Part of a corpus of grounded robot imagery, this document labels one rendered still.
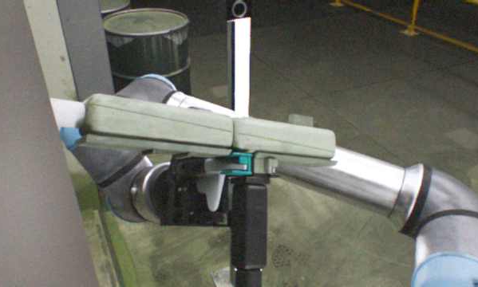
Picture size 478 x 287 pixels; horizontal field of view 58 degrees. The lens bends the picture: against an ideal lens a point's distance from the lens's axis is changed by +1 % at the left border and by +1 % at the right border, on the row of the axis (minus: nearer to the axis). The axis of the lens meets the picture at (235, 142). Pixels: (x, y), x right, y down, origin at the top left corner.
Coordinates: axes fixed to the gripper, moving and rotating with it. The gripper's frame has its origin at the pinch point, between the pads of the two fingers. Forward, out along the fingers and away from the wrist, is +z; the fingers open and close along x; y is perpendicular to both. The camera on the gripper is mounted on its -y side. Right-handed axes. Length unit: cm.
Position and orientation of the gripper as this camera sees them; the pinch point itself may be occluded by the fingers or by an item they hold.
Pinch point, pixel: (252, 163)
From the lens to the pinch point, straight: 48.4
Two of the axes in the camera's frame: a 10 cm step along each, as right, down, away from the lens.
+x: -8.2, -1.3, -5.6
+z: 5.7, -1.5, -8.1
